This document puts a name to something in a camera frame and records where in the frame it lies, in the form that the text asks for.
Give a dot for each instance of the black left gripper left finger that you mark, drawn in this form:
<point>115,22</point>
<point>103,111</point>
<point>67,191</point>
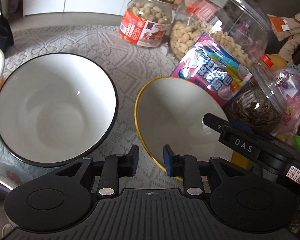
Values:
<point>115,167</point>

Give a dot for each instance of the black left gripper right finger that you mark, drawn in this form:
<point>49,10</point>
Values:
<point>185,167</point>

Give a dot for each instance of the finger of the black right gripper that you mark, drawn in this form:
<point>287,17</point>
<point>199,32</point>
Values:
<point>214,122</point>

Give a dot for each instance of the white bowl yellow rim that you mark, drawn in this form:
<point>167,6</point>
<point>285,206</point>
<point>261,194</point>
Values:
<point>170,111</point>

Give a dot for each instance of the white bowl black rim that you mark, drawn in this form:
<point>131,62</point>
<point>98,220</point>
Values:
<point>56,108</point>

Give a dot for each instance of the clear sunflower seed jar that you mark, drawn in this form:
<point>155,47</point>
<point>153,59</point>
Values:
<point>259,104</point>

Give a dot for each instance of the pink marshmallow bag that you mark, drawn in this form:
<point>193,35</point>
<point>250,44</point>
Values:
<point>211,67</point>

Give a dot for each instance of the plastic candy bag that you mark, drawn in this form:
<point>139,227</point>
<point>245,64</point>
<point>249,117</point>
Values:
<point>288,82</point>

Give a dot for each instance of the large clear peanut jar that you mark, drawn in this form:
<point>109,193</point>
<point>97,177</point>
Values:
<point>239,26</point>

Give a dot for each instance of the peanut jar gold lid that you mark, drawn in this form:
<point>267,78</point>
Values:
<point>145,22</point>

